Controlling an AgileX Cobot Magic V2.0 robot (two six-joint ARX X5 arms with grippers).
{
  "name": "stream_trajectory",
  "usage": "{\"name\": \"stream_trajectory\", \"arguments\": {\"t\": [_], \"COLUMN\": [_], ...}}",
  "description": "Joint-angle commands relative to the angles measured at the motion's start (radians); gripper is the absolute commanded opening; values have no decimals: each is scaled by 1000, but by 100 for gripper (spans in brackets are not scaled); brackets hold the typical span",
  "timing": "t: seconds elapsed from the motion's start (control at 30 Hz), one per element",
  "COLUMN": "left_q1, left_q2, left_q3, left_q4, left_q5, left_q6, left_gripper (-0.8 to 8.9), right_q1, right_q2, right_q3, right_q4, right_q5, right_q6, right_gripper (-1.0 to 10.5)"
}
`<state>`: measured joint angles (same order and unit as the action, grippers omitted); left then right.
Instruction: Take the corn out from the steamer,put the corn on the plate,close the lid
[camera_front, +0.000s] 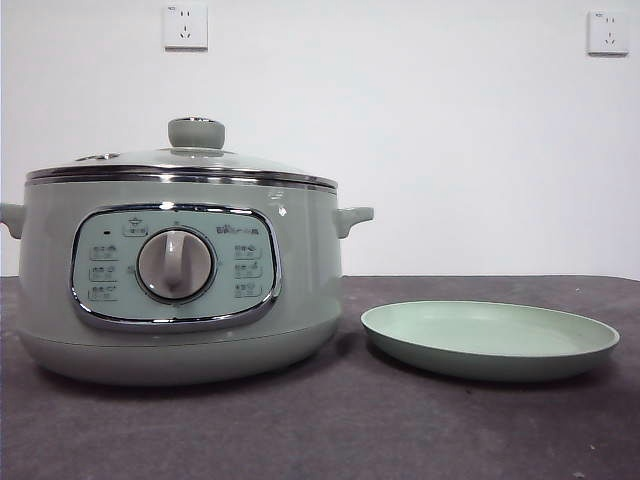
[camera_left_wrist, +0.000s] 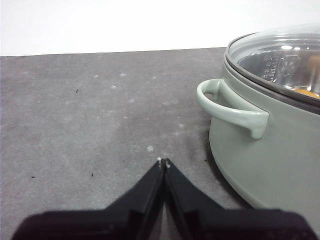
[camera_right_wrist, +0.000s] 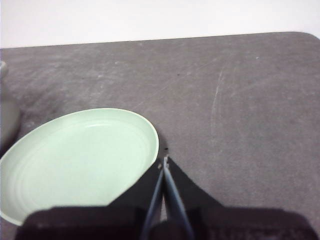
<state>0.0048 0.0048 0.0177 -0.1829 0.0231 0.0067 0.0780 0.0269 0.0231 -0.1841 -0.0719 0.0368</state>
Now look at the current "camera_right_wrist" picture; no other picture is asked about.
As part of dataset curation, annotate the pale green electric steamer pot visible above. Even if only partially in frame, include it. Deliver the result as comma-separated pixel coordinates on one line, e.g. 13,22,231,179
0,61,22,153

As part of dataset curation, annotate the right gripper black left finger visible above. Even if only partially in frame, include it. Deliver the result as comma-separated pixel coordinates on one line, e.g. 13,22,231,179
14,164,165,240

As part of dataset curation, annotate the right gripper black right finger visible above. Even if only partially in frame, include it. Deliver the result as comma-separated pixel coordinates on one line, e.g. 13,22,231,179
164,157,320,240

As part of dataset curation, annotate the pale green round plate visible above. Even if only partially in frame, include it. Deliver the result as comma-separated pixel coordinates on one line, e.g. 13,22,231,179
0,107,160,227

